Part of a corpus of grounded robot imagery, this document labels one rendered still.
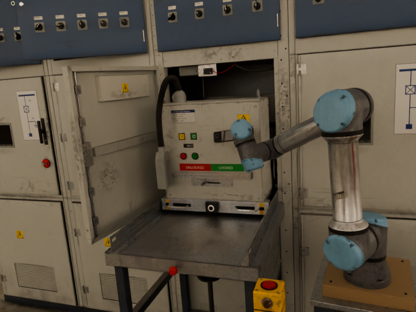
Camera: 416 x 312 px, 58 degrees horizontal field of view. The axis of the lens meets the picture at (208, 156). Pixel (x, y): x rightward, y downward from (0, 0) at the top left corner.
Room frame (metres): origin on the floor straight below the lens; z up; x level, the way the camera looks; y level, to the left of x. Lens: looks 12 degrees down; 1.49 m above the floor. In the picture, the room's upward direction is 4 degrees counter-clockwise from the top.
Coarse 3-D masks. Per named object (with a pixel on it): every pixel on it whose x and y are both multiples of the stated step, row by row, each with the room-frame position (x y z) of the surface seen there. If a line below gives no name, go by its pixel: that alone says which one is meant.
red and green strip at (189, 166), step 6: (180, 168) 1.77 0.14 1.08; (186, 168) 1.76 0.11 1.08; (192, 168) 1.75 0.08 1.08; (198, 168) 1.74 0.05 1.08; (204, 168) 1.73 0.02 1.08; (210, 168) 1.72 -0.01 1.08; (216, 168) 1.71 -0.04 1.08; (222, 168) 1.70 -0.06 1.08; (228, 168) 1.69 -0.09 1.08; (234, 168) 1.68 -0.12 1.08; (240, 168) 1.67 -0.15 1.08
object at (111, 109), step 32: (96, 96) 1.64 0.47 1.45; (128, 96) 1.79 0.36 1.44; (96, 128) 1.62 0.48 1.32; (128, 128) 1.81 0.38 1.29; (96, 160) 1.60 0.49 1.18; (128, 160) 1.79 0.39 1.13; (96, 192) 1.58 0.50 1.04; (128, 192) 1.76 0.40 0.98; (160, 192) 2.00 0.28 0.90; (96, 224) 1.52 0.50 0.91
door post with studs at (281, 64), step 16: (288, 96) 1.81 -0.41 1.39; (288, 112) 1.81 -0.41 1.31; (288, 128) 1.81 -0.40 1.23; (288, 160) 1.81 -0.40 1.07; (288, 176) 1.81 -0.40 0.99; (288, 192) 1.81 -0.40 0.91; (288, 208) 1.81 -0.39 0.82; (288, 224) 1.81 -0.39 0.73; (288, 240) 1.81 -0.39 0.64; (288, 256) 1.81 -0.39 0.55; (288, 272) 1.82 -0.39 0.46; (288, 288) 1.82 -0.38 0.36; (288, 304) 1.82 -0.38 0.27
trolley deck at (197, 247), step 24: (168, 216) 1.75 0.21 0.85; (192, 216) 1.72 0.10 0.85; (216, 216) 1.70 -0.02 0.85; (240, 216) 1.68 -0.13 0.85; (144, 240) 1.48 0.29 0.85; (168, 240) 1.46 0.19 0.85; (192, 240) 1.44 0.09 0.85; (216, 240) 1.43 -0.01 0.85; (240, 240) 1.41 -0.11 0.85; (264, 240) 1.39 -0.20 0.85; (120, 264) 1.36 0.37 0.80; (144, 264) 1.33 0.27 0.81; (168, 264) 1.29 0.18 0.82; (192, 264) 1.26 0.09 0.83; (216, 264) 1.23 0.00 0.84; (264, 264) 1.28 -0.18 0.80
